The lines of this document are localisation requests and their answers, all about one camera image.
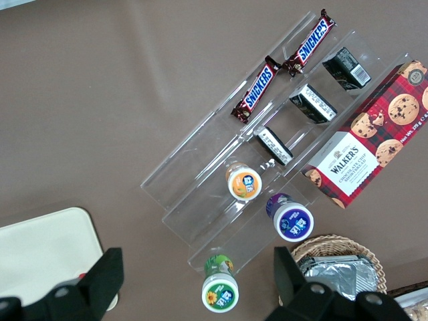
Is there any small green-lid bottle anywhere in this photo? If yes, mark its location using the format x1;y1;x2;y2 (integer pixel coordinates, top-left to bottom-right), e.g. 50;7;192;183
201;253;240;314

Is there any brown tablecloth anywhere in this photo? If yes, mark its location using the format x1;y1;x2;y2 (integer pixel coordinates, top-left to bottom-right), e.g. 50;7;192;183
0;0;428;321

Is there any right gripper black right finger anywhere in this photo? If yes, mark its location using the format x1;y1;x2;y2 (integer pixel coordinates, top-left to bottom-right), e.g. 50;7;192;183
265;246;413;321

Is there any red Walkers shortbread box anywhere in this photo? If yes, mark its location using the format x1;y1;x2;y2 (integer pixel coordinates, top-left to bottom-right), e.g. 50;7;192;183
300;60;428;210

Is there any beige plastic tray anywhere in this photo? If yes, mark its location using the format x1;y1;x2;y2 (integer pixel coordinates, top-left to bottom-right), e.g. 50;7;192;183
0;207;101;299

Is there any clear acrylic step shelf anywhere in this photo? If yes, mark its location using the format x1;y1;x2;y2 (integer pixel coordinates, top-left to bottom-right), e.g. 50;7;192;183
140;11;415;278

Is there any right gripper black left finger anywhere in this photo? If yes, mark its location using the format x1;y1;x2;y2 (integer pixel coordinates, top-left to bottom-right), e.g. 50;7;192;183
0;247;125;321

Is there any white plastic bin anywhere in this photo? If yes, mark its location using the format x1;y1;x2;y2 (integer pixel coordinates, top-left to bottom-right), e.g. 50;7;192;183
386;282;428;321

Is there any small black carton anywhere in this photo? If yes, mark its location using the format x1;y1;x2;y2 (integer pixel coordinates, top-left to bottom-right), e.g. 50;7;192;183
288;83;338;125
322;46;372;92
253;126;294;167

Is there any oval light wicker basket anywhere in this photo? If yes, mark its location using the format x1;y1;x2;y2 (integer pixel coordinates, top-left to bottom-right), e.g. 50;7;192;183
290;233;389;302

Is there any small orange-lid bottle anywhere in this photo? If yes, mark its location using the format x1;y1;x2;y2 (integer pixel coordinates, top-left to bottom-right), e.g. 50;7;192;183
225;162;262;201

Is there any Snickers bar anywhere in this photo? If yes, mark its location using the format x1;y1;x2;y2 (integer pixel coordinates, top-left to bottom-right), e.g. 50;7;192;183
282;9;337;76
230;55;282;124

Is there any small purple-lid bottle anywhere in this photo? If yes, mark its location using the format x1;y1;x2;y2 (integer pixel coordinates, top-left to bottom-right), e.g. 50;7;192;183
265;193;315;243

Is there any cracker snack packet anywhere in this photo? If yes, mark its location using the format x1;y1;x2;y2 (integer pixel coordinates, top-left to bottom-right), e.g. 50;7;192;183
406;302;428;321

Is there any silver foil tray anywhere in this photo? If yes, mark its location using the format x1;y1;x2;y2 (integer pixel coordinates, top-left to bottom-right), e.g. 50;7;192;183
297;255;379;300

